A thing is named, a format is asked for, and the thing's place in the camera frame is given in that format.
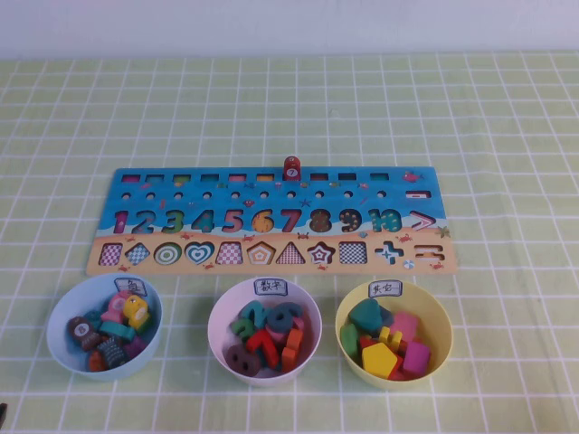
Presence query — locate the colourful number puzzle board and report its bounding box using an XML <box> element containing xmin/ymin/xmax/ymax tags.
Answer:
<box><xmin>85</xmin><ymin>167</ymin><xmax>459</xmax><ymax>277</ymax></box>

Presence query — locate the paper label on pink bowl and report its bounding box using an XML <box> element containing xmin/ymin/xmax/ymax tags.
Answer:
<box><xmin>254</xmin><ymin>277</ymin><xmax>290</xmax><ymax>298</ymax></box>

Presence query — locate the teal number piece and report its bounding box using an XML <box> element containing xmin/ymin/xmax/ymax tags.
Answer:
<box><xmin>238</xmin><ymin>300</ymin><xmax>272</xmax><ymax>326</ymax></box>

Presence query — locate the blue number piece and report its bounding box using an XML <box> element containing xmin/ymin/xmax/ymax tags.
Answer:
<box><xmin>266</xmin><ymin>301</ymin><xmax>304</xmax><ymax>334</ymax></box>

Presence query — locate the paper label on yellow bowl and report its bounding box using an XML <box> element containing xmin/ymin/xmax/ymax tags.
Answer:
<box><xmin>367</xmin><ymin>280</ymin><xmax>403</xmax><ymax>299</ymax></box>

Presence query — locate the pale pink bowl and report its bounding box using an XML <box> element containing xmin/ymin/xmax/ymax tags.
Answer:
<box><xmin>207</xmin><ymin>277</ymin><xmax>323</xmax><ymax>388</ymax></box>

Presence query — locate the green number piece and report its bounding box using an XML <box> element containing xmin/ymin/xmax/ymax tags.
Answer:
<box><xmin>229</xmin><ymin>318</ymin><xmax>259</xmax><ymax>343</ymax></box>

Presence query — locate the teal heart piece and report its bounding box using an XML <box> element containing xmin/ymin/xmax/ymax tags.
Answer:
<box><xmin>347</xmin><ymin>298</ymin><xmax>384</xmax><ymax>335</ymax></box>

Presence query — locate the red number seven piece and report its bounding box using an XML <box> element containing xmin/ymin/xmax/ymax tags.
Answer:
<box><xmin>246</xmin><ymin>328</ymin><xmax>281</xmax><ymax>368</ymax></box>

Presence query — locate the green shape piece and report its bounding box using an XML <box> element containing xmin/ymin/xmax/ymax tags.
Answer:
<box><xmin>339</xmin><ymin>323</ymin><xmax>361</xmax><ymax>361</ymax></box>

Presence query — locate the orange number piece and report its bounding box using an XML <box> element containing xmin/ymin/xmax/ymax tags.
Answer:
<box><xmin>280</xmin><ymin>327</ymin><xmax>304</xmax><ymax>373</ymax></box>

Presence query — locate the brown number eight piece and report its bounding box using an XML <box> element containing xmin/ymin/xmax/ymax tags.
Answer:
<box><xmin>224</xmin><ymin>344</ymin><xmax>262</xmax><ymax>376</ymax></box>

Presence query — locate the yellow equals sign piece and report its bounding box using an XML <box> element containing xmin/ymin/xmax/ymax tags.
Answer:
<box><xmin>377</xmin><ymin>325</ymin><xmax>403</xmax><ymax>349</ymax></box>

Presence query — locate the light pink shape piece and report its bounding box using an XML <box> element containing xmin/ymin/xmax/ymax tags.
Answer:
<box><xmin>389</xmin><ymin>311</ymin><xmax>420</xmax><ymax>343</ymax></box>

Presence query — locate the yellow pentagon piece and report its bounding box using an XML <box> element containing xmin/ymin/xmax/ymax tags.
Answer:
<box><xmin>360</xmin><ymin>342</ymin><xmax>399</xmax><ymax>380</ymax></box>

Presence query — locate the paper label on blue bowl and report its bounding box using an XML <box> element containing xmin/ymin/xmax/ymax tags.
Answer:
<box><xmin>113</xmin><ymin>276</ymin><xmax>148</xmax><ymax>297</ymax></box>

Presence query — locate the yellow bowl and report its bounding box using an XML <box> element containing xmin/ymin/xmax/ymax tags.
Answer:
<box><xmin>335</xmin><ymin>279</ymin><xmax>454</xmax><ymax>391</ymax></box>

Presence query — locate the yellow fish piece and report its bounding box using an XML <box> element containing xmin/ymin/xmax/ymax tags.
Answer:
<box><xmin>122</xmin><ymin>296</ymin><xmax>151</xmax><ymax>330</ymax></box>

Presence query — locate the magenta square piece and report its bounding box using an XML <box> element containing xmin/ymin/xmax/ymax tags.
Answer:
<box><xmin>402</xmin><ymin>341</ymin><xmax>432</xmax><ymax>374</ymax></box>

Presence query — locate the pink fish piece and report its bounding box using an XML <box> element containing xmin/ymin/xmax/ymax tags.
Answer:
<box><xmin>100</xmin><ymin>291</ymin><xmax>132</xmax><ymax>325</ymax></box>

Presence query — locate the purple fish piece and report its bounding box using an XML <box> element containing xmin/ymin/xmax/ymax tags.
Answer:
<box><xmin>124</xmin><ymin>336</ymin><xmax>148</xmax><ymax>361</ymax></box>

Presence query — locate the light teal fish piece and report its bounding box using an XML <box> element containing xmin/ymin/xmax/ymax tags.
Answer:
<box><xmin>98</xmin><ymin>319</ymin><xmax>136</xmax><ymax>341</ymax></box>

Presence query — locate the grey fish piece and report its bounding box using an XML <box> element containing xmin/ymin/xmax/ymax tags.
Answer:
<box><xmin>97</xmin><ymin>336</ymin><xmax>128</xmax><ymax>368</ymax></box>

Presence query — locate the brown fish piece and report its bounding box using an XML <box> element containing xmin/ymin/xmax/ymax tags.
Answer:
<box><xmin>67</xmin><ymin>316</ymin><xmax>101</xmax><ymax>352</ymax></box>

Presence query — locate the light blue bowl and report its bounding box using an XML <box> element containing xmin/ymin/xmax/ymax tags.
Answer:
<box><xmin>46</xmin><ymin>272</ymin><xmax>164</xmax><ymax>382</ymax></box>

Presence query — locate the green checkered tablecloth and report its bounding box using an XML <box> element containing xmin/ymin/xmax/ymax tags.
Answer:
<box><xmin>0</xmin><ymin>52</ymin><xmax>579</xmax><ymax>434</ymax></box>

